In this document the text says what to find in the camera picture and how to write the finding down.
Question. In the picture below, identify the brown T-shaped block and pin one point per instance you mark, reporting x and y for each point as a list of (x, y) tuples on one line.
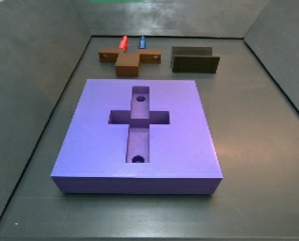
[(128, 62)]

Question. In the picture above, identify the purple board with cross slot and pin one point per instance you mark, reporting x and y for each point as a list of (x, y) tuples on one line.
[(138, 140)]

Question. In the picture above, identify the blue peg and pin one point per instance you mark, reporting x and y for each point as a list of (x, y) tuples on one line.
[(142, 43)]

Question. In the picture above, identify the red peg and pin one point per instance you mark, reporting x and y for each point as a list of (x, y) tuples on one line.
[(124, 44)]

